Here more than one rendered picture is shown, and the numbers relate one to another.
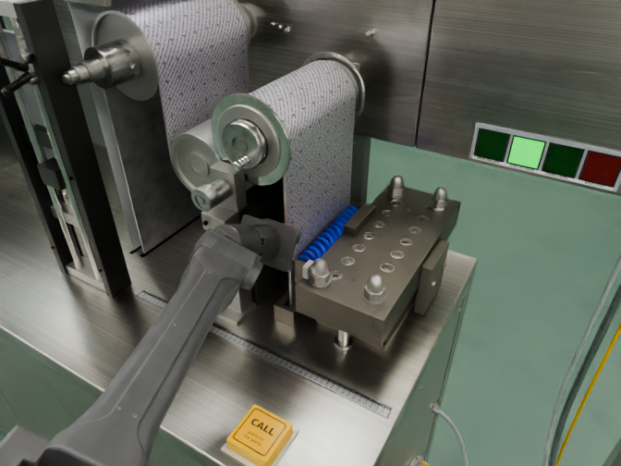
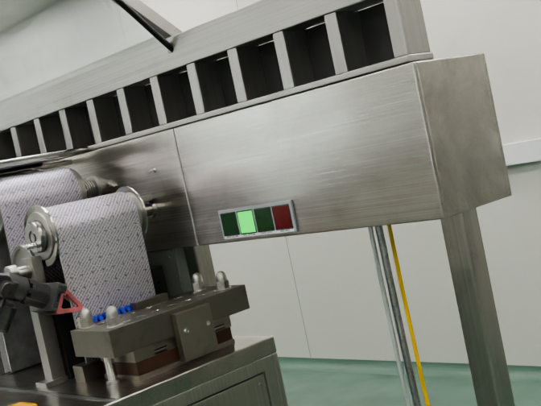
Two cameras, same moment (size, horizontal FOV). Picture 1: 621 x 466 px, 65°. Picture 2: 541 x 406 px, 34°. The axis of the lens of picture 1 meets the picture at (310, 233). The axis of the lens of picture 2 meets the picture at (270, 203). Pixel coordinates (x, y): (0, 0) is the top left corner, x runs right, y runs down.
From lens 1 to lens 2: 1.53 m
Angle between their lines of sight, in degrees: 36
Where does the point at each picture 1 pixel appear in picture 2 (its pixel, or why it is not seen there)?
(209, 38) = (44, 192)
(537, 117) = (243, 194)
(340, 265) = not seen: hidden behind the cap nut
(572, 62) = (242, 151)
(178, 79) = (18, 216)
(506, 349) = not seen: outside the picture
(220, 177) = (26, 263)
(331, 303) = (86, 334)
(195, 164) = not seen: hidden behind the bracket
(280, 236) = (51, 288)
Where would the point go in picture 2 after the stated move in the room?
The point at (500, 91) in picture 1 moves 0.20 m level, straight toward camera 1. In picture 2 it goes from (221, 184) to (163, 197)
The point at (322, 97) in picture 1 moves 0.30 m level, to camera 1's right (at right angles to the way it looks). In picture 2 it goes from (98, 208) to (212, 184)
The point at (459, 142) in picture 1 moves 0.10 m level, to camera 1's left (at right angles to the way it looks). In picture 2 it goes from (216, 230) to (179, 238)
